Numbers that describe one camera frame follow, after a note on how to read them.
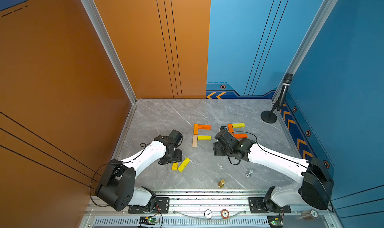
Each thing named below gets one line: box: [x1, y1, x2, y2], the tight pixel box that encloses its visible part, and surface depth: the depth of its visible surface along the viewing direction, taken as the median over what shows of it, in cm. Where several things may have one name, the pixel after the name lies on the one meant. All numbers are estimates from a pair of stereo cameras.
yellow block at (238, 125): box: [232, 123, 246, 129], surface depth 106 cm
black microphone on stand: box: [260, 73, 293, 124], surface depth 94 cm
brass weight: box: [218, 179, 226, 188], surface depth 79 cm
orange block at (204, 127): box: [198, 124, 212, 130], surface depth 105 cm
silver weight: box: [245, 169, 254, 178], surface depth 82 cm
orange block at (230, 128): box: [227, 123, 234, 134], surface depth 104 cm
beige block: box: [192, 135, 198, 148], surface depth 98 cm
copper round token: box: [221, 209, 230, 219], surface depth 72 cm
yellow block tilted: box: [177, 157, 191, 173], surface depth 88 cm
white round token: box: [204, 209, 213, 220], surface depth 72 cm
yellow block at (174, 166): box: [171, 162, 179, 171], surface depth 87 cm
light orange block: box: [193, 123, 199, 135], surface depth 104 cm
